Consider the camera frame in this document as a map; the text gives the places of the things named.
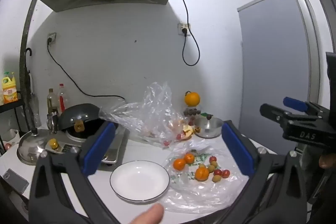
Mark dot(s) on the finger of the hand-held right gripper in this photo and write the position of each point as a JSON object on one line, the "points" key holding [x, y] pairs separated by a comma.
{"points": [[294, 102], [270, 111]]}

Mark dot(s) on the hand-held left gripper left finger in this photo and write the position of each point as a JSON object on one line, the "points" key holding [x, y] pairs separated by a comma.
{"points": [[98, 150]]}

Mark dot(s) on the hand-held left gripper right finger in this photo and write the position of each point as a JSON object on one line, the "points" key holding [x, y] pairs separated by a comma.
{"points": [[236, 148]]}

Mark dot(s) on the mandarin orange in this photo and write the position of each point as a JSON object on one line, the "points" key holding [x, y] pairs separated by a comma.
{"points": [[189, 158], [179, 164], [202, 174]]}

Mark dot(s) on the white plate with dark rim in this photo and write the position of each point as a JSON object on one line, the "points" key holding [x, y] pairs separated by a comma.
{"points": [[139, 180]]}

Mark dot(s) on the green printed clear plastic bag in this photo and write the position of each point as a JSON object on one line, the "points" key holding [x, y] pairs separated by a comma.
{"points": [[210, 195]]}

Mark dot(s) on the person's right hand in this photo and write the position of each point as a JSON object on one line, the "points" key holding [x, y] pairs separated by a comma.
{"points": [[326, 161]]}

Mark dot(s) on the person's left hand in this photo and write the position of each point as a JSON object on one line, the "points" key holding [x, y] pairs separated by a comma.
{"points": [[148, 216]]}

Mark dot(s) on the steel induction cooker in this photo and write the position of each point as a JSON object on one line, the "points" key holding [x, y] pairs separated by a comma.
{"points": [[65, 148]]}

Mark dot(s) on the small steel pot lid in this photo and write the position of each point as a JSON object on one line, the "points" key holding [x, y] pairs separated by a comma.
{"points": [[208, 127]]}

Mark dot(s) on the grey refrigerator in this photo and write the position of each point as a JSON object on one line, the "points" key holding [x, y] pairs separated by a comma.
{"points": [[275, 69]]}

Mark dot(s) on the fruit peels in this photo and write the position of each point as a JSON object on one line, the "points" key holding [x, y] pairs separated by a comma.
{"points": [[188, 130]]}

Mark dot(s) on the steel cups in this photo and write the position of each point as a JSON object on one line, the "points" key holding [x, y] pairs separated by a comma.
{"points": [[52, 121]]}

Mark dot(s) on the red label plastic bottle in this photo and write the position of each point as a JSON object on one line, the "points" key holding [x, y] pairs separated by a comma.
{"points": [[61, 100]]}

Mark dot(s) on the glass oil bottle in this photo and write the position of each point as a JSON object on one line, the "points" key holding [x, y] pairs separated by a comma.
{"points": [[51, 103]]}

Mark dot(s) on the steel dome lid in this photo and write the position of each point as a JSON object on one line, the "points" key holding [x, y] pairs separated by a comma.
{"points": [[31, 145]]}

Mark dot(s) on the large clear plastic bag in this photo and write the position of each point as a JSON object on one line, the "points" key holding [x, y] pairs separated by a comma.
{"points": [[155, 108]]}

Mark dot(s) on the grey smartphone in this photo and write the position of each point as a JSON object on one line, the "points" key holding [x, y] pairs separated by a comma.
{"points": [[14, 180]]}

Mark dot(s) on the white plastic container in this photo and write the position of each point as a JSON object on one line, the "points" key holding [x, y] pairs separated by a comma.
{"points": [[9, 134]]}

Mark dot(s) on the black umbrella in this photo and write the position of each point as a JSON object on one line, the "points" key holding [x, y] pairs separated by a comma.
{"points": [[27, 87]]}

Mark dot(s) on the black shelf rack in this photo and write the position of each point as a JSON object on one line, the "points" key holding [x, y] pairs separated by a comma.
{"points": [[10, 105]]}

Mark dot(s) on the yellow oil jug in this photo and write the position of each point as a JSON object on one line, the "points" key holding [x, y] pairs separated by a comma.
{"points": [[10, 92]]}

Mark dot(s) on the dark vertical pipe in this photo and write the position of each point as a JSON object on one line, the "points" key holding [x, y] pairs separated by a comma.
{"points": [[26, 29]]}

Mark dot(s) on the white wall outlet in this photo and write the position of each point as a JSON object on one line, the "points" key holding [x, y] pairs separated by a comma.
{"points": [[52, 37], [183, 28]]}

